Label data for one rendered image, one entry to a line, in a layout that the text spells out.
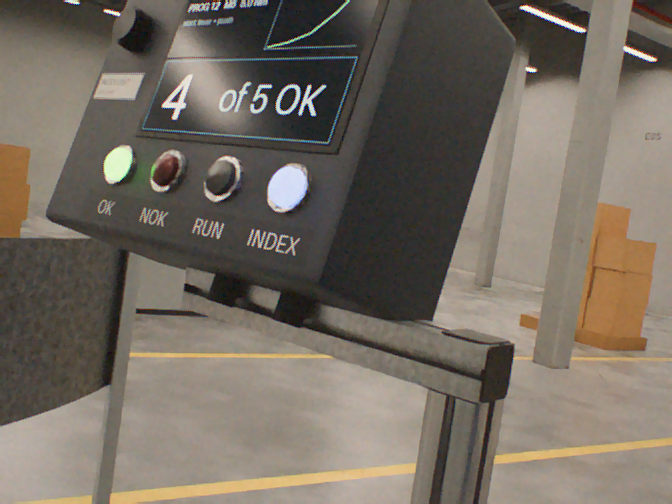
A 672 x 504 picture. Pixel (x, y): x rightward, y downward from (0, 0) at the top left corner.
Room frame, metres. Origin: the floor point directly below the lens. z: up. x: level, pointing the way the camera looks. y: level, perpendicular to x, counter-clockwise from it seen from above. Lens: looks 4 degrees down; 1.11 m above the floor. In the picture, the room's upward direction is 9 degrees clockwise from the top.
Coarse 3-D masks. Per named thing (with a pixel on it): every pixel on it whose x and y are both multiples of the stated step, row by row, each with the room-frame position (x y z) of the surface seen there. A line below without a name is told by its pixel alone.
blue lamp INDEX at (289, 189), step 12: (288, 168) 0.36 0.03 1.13; (300, 168) 0.36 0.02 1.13; (276, 180) 0.36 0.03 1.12; (288, 180) 0.36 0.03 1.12; (300, 180) 0.36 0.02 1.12; (312, 180) 0.36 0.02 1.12; (276, 192) 0.36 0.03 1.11; (288, 192) 0.36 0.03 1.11; (300, 192) 0.36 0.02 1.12; (276, 204) 0.36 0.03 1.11; (288, 204) 0.36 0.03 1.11; (300, 204) 0.36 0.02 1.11
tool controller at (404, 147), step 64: (128, 0) 0.53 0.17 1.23; (192, 0) 0.48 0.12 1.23; (256, 0) 0.44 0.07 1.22; (320, 0) 0.40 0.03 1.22; (384, 0) 0.37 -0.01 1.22; (448, 0) 0.39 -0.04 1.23; (128, 64) 0.50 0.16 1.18; (256, 64) 0.41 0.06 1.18; (320, 64) 0.38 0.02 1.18; (384, 64) 0.36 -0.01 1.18; (448, 64) 0.39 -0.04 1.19; (128, 128) 0.47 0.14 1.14; (192, 128) 0.43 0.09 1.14; (256, 128) 0.40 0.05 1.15; (320, 128) 0.37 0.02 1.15; (384, 128) 0.36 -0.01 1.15; (448, 128) 0.40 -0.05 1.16; (64, 192) 0.49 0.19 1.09; (128, 192) 0.45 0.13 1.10; (192, 192) 0.41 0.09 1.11; (256, 192) 0.38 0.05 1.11; (320, 192) 0.35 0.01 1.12; (384, 192) 0.36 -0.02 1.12; (448, 192) 0.41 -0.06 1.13; (192, 256) 0.40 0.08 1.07; (256, 256) 0.36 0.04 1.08; (320, 256) 0.34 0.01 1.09; (384, 256) 0.37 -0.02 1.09; (448, 256) 0.42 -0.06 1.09
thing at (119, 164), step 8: (112, 152) 0.46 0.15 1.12; (120, 152) 0.45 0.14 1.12; (128, 152) 0.46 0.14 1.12; (112, 160) 0.45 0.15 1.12; (120, 160) 0.45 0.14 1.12; (128, 160) 0.45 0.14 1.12; (104, 168) 0.46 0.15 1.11; (112, 168) 0.45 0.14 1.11; (120, 168) 0.45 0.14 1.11; (128, 168) 0.45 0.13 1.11; (112, 176) 0.45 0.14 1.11; (120, 176) 0.45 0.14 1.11; (128, 176) 0.45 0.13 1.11; (112, 184) 0.46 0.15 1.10; (120, 184) 0.46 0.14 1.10
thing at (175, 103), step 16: (176, 64) 0.46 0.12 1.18; (192, 64) 0.45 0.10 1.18; (208, 64) 0.44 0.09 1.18; (160, 80) 0.47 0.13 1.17; (176, 80) 0.46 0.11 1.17; (192, 80) 0.45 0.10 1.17; (208, 80) 0.44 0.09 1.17; (160, 96) 0.46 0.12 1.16; (176, 96) 0.45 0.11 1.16; (192, 96) 0.44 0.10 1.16; (160, 112) 0.45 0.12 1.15; (176, 112) 0.44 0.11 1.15; (192, 112) 0.43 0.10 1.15; (144, 128) 0.46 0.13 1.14; (160, 128) 0.45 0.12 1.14; (176, 128) 0.44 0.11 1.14
